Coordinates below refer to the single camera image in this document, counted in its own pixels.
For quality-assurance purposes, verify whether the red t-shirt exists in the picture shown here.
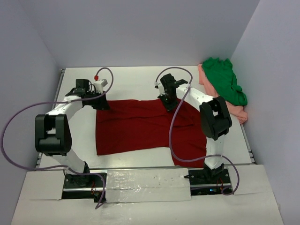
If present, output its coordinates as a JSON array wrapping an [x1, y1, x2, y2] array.
[[95, 99, 206, 168]]

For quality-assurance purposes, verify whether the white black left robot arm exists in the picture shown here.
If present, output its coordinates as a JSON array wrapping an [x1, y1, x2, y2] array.
[[35, 78, 110, 187]]

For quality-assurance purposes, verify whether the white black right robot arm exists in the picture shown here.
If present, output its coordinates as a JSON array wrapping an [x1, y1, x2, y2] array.
[[154, 74, 232, 180]]

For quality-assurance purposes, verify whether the green t-shirt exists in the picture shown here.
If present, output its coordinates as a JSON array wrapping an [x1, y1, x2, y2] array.
[[202, 57, 248, 106]]

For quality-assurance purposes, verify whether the salmon pink t-shirt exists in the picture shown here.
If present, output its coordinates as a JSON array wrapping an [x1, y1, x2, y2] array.
[[198, 64, 248, 124]]

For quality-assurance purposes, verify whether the white cardboard front cover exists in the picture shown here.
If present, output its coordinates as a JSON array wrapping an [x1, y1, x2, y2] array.
[[12, 165, 283, 225]]

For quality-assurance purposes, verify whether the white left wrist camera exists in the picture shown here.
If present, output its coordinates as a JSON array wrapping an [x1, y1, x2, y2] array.
[[93, 79, 108, 93]]

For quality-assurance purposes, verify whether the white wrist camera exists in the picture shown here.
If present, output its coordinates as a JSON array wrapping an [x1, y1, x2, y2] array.
[[154, 82, 162, 89], [93, 79, 108, 93]]

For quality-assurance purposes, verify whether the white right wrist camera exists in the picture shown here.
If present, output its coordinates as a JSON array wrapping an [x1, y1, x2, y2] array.
[[154, 82, 162, 89]]

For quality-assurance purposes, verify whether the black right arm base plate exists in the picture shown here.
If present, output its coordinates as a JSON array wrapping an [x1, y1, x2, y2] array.
[[184, 168, 233, 196]]

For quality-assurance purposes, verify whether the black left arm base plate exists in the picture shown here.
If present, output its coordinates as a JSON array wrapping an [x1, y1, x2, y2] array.
[[61, 171, 103, 203]]

